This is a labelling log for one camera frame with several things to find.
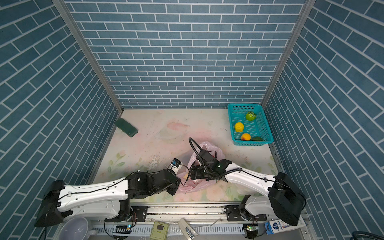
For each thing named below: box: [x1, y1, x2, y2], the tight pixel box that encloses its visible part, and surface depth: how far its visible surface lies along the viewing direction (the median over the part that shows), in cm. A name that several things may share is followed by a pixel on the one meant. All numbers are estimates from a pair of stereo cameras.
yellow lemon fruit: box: [234, 122, 244, 133], surface depth 106 cm
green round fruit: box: [245, 111, 257, 122], surface depth 113 cm
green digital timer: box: [150, 221, 170, 240], surface depth 69 cm
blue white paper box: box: [264, 215, 307, 235], surface depth 71 cm
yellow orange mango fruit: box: [241, 133, 251, 141], surface depth 101 cm
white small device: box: [178, 218, 198, 240], surface depth 69 cm
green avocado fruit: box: [251, 136, 264, 142], surface depth 101 cm
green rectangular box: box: [114, 118, 138, 138], surface depth 110 cm
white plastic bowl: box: [58, 217, 89, 240], surface depth 67 cm
